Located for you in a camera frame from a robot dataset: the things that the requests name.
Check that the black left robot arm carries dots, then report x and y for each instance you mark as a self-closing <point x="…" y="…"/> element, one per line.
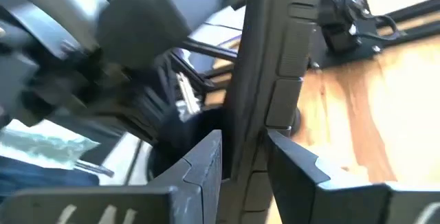
<point x="154" y="18"/>

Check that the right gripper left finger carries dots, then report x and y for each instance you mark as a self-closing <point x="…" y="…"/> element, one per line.
<point x="192" y="189"/>

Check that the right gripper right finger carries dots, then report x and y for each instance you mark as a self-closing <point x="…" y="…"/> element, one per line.
<point x="302" y="196"/>

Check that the black rubber slide sandal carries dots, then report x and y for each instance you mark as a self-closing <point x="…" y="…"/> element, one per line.
<point x="275" y="45"/>

